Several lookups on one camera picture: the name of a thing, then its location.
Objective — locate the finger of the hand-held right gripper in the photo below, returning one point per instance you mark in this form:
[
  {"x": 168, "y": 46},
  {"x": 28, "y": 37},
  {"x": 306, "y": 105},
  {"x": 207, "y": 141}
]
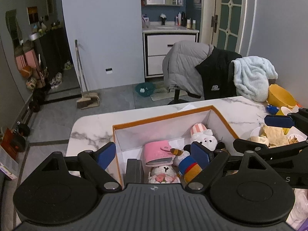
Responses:
[
  {"x": 279, "y": 121},
  {"x": 276, "y": 151}
]

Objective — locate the teal basin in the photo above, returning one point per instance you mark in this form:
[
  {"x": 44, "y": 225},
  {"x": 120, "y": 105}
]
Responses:
[{"x": 145, "y": 90}]

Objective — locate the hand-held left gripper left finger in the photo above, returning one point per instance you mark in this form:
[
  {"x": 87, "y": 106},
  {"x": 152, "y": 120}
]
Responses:
[{"x": 105, "y": 155}]

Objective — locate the yellow bowl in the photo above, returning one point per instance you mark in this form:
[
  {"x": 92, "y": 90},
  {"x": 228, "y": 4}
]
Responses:
[{"x": 281, "y": 96}]

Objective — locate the dark orange painting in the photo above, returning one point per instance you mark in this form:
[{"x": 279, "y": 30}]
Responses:
[{"x": 32, "y": 15}]

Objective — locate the white paper sheet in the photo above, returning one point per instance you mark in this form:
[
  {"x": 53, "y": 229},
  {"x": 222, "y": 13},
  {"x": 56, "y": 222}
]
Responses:
[{"x": 187, "y": 107}]

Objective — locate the orange cardboard storage box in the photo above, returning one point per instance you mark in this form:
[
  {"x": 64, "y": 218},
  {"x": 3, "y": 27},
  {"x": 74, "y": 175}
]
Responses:
[{"x": 163, "y": 127}]

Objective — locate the clear glass plate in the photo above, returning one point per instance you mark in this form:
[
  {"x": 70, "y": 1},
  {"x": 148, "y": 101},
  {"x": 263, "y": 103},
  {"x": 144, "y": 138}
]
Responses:
[{"x": 300, "y": 204}]

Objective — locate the grey puffer jacket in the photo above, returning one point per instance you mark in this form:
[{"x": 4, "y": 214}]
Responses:
[{"x": 182, "y": 62}]

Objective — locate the black bottle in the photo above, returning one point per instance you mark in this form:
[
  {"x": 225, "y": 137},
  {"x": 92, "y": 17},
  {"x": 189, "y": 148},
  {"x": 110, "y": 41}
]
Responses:
[{"x": 183, "y": 19}]

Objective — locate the white and blue box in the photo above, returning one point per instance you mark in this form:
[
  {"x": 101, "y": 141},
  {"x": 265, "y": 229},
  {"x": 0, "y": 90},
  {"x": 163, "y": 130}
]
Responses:
[{"x": 7, "y": 166}]

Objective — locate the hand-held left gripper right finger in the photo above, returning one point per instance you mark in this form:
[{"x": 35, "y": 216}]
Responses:
[{"x": 201, "y": 154}]

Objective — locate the basketball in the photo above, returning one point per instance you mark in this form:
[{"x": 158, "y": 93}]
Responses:
[{"x": 26, "y": 71}]

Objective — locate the white bowl with buns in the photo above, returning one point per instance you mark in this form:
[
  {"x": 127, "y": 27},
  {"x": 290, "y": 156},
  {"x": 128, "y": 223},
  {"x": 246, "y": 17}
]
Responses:
[{"x": 255, "y": 132}]

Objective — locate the pair of sneakers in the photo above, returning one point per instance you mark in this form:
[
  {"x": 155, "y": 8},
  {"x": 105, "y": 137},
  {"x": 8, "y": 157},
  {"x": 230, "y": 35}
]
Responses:
[
  {"x": 56, "y": 80},
  {"x": 67, "y": 65}
]

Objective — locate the yellow cup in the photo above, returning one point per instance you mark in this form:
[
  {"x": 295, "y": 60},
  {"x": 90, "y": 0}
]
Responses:
[{"x": 285, "y": 111}]

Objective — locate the white vanity cabinet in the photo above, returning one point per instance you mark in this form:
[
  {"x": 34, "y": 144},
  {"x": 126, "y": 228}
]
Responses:
[{"x": 163, "y": 50}]

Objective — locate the cream and pink crochet doll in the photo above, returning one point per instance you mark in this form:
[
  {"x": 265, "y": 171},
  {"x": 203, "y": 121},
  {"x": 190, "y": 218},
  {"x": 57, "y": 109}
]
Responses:
[{"x": 163, "y": 172}]

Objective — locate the red box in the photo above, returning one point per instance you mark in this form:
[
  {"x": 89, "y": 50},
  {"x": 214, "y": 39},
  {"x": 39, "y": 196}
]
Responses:
[{"x": 9, "y": 144}]

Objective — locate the dark grey case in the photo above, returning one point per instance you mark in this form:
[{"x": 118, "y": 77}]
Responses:
[{"x": 133, "y": 173}]

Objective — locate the white bowl with fries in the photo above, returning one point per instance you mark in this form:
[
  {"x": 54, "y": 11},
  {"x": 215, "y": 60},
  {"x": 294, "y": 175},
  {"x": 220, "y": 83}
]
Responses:
[{"x": 300, "y": 137}]

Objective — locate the wavy wall mirror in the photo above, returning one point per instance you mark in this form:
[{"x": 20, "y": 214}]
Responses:
[{"x": 13, "y": 28}]

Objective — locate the small blue object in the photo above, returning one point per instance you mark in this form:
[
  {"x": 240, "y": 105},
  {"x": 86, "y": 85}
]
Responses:
[{"x": 273, "y": 110}]

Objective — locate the black jacket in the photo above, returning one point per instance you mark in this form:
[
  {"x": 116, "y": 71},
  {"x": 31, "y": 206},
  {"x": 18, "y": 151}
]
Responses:
[{"x": 216, "y": 77}]

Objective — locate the bath mat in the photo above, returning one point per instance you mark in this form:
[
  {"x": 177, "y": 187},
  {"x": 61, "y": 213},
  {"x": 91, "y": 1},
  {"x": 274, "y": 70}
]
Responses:
[{"x": 161, "y": 95}]

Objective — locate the glass panel door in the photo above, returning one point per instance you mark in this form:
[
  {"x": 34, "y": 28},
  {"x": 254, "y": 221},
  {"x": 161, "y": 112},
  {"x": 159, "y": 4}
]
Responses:
[{"x": 228, "y": 16}]

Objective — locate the light blue fleece blanket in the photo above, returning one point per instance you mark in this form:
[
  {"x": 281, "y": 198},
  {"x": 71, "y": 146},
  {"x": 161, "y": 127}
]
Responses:
[{"x": 255, "y": 77}]

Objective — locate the brown plush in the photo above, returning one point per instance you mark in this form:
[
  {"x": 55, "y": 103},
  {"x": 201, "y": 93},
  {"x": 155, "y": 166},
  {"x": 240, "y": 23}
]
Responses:
[{"x": 185, "y": 167}]

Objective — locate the white bottle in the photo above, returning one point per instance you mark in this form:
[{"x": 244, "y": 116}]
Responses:
[{"x": 179, "y": 19}]

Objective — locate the broom with dustpan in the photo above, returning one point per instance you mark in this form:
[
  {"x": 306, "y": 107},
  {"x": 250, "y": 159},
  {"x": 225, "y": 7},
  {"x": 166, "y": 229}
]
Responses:
[{"x": 86, "y": 101}]

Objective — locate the pink wallet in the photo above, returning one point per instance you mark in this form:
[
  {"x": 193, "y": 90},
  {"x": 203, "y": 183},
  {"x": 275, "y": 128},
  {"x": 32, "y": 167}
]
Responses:
[{"x": 157, "y": 152}]

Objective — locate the dark hallway cabinet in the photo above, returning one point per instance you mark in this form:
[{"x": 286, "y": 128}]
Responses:
[{"x": 55, "y": 50}]

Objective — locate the pale green bottle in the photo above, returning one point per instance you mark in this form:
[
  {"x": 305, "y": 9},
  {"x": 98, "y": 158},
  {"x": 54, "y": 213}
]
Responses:
[{"x": 194, "y": 24}]

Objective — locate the white plush with striped hat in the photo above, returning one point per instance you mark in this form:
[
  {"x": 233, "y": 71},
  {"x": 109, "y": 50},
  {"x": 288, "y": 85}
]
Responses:
[{"x": 207, "y": 139}]

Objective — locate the dark tissue holder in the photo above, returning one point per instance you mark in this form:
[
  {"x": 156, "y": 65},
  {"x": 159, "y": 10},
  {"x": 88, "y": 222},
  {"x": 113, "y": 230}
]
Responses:
[{"x": 163, "y": 19}]

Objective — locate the patterned ball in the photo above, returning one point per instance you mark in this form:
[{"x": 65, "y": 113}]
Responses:
[{"x": 31, "y": 83}]

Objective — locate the fries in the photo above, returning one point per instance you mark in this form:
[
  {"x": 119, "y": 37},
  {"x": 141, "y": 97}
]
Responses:
[{"x": 293, "y": 140}]

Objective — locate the silver round pot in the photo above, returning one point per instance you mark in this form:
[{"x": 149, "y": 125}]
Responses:
[{"x": 34, "y": 36}]

